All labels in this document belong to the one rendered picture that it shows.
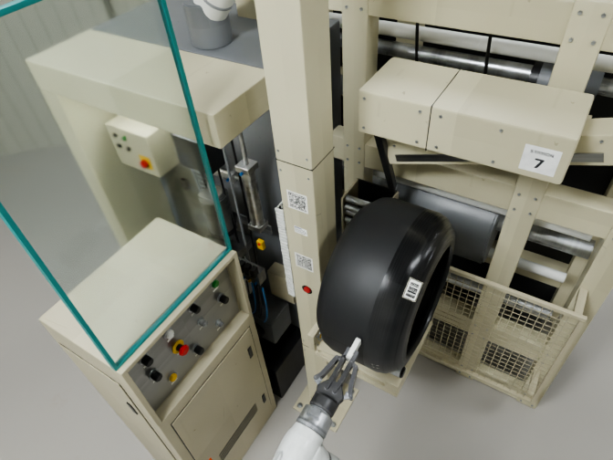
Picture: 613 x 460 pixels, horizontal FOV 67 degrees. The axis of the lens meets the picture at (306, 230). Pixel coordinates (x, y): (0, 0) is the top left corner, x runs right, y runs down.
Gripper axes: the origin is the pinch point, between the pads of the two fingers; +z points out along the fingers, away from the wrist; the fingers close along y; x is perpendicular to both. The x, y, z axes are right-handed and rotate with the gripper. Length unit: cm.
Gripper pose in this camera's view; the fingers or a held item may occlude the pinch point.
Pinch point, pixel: (353, 350)
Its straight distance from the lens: 143.4
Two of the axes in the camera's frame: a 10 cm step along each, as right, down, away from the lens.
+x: 1.4, 6.1, 7.8
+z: 5.1, -7.2, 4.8
